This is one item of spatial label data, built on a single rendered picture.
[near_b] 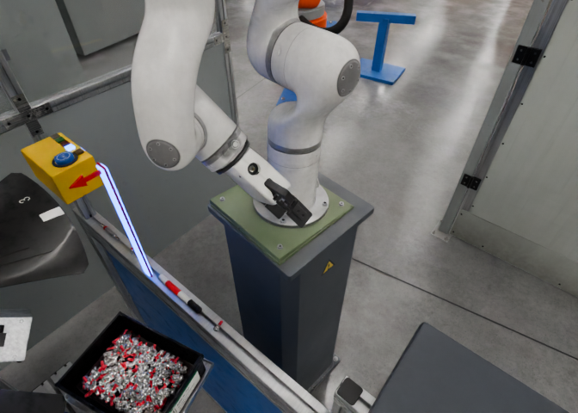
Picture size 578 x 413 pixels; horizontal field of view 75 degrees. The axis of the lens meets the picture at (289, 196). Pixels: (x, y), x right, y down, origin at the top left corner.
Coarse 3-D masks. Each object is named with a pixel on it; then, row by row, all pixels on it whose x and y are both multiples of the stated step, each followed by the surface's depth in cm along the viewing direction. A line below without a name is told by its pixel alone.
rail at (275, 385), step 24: (96, 216) 103; (96, 240) 106; (120, 240) 97; (168, 288) 86; (192, 312) 82; (216, 336) 78; (240, 336) 78; (240, 360) 74; (264, 360) 74; (264, 384) 72; (288, 384) 71; (288, 408) 70; (312, 408) 68
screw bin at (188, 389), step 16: (112, 320) 78; (128, 320) 79; (112, 336) 79; (144, 336) 82; (160, 336) 76; (96, 352) 76; (176, 352) 78; (192, 352) 73; (80, 368) 73; (192, 368) 71; (64, 384) 70; (192, 384) 73; (80, 400) 67; (176, 400) 69
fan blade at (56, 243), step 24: (0, 192) 62; (24, 192) 63; (0, 216) 59; (24, 216) 60; (0, 240) 56; (24, 240) 57; (48, 240) 59; (72, 240) 60; (0, 264) 54; (24, 264) 55; (48, 264) 56; (72, 264) 58
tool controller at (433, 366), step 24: (432, 336) 37; (408, 360) 36; (432, 360) 36; (456, 360) 35; (480, 360) 35; (384, 384) 36; (408, 384) 35; (432, 384) 35; (456, 384) 34; (480, 384) 34; (504, 384) 34; (384, 408) 34; (408, 408) 34; (432, 408) 34; (456, 408) 33; (480, 408) 33; (504, 408) 33; (528, 408) 32; (552, 408) 32
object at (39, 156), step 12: (36, 144) 91; (48, 144) 91; (72, 144) 91; (24, 156) 90; (36, 156) 88; (48, 156) 88; (84, 156) 88; (36, 168) 88; (48, 168) 84; (60, 168) 84; (72, 168) 85; (84, 168) 87; (96, 168) 90; (48, 180) 86; (60, 180) 84; (72, 180) 86; (96, 180) 91; (60, 192) 86; (72, 192) 88; (84, 192) 90
